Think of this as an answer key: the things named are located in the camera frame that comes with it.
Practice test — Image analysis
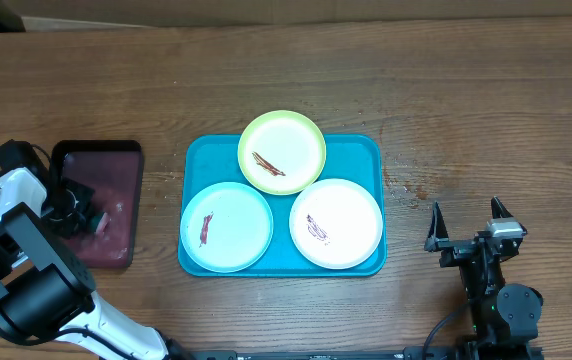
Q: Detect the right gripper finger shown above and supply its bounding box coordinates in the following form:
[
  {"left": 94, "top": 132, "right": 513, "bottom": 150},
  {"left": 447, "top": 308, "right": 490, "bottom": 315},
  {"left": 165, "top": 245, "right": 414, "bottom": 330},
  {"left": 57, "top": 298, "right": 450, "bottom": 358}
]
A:
[
  {"left": 491, "top": 196, "right": 513, "bottom": 219},
  {"left": 424, "top": 202, "right": 449, "bottom": 252}
]

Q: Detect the green and pink sponge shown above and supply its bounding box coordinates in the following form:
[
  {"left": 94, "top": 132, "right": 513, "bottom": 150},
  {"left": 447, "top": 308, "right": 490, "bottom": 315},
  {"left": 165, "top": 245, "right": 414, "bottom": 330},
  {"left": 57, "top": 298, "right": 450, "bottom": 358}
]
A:
[{"left": 89, "top": 212, "right": 110, "bottom": 235}]

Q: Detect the light blue plate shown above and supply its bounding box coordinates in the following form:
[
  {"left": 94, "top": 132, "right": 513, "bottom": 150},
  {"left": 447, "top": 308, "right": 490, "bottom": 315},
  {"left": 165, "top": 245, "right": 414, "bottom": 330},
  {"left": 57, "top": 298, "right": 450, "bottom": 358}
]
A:
[{"left": 178, "top": 182, "right": 274, "bottom": 276}]

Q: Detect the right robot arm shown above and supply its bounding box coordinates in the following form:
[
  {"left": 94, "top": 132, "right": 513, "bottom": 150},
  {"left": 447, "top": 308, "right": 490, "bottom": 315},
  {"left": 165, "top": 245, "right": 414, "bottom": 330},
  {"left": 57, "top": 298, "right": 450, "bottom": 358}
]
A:
[{"left": 420, "top": 197, "right": 544, "bottom": 359}]

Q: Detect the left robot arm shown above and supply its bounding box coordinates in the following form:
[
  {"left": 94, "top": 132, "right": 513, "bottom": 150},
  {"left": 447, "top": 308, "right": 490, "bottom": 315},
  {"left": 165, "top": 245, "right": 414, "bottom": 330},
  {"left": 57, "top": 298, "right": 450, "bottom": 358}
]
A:
[{"left": 0, "top": 167, "right": 191, "bottom": 359}]

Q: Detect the black tray with red liquid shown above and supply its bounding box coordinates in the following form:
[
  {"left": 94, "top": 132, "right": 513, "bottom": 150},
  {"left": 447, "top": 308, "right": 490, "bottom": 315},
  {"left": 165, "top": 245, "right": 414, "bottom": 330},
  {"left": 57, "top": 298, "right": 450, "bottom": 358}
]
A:
[{"left": 52, "top": 140, "right": 143, "bottom": 268}]

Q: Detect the teal plastic tray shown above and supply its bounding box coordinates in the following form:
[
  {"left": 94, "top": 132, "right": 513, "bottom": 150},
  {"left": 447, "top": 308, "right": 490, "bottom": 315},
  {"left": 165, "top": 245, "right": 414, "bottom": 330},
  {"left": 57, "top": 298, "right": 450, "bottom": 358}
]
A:
[{"left": 181, "top": 134, "right": 388, "bottom": 278}]

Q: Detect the pink-white plate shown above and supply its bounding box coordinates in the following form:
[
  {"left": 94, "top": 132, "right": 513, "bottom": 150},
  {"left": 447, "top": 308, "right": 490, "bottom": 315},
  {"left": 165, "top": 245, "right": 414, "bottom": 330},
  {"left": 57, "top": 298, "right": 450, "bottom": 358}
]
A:
[{"left": 289, "top": 179, "right": 384, "bottom": 270}]

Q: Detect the yellow-green plate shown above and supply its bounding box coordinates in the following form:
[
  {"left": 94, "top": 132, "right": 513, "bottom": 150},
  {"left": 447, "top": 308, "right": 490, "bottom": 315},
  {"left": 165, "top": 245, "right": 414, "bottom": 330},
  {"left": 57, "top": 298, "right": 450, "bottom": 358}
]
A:
[{"left": 237, "top": 110, "right": 327, "bottom": 195}]

